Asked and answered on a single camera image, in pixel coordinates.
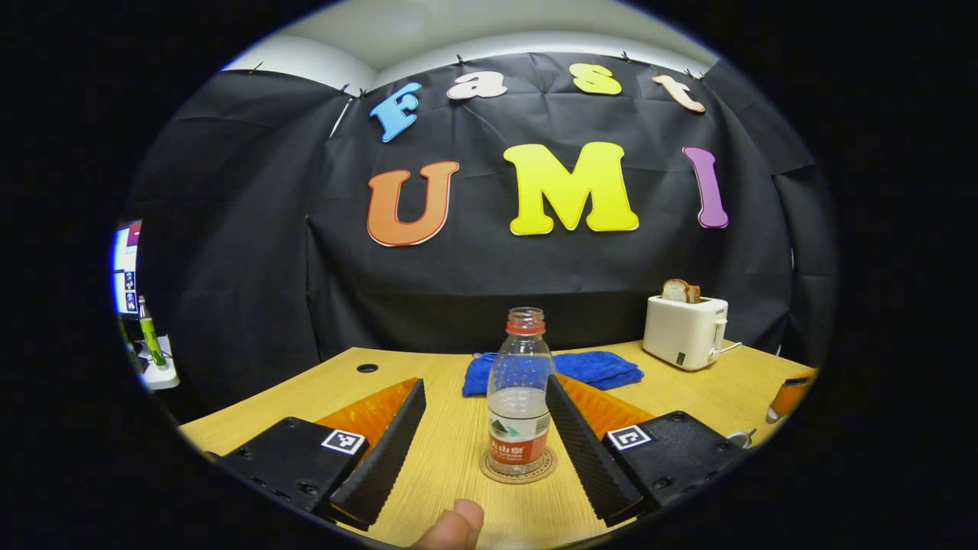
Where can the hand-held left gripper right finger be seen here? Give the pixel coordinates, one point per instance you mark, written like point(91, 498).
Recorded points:
point(584, 458)

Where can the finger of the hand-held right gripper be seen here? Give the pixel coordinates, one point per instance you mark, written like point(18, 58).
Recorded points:
point(791, 393)

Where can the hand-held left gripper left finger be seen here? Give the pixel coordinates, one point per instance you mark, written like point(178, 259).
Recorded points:
point(386, 458)

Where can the round wooden coaster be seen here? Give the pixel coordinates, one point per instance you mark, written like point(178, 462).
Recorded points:
point(519, 479)

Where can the clear plastic water bottle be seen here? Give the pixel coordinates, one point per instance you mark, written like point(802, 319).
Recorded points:
point(519, 397)

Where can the green bottle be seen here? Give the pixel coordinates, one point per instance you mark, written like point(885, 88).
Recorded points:
point(149, 336)

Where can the blue folded towel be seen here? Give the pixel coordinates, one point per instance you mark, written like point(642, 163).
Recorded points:
point(596, 367)

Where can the white toaster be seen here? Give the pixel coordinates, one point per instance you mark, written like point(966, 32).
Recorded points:
point(684, 332)

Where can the toasted bread slice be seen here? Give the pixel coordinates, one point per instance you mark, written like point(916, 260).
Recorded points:
point(676, 291)

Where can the black backdrop cloth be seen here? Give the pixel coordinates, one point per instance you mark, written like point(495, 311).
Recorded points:
point(535, 275)

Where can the computer monitor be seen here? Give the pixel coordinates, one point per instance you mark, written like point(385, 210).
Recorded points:
point(124, 260)

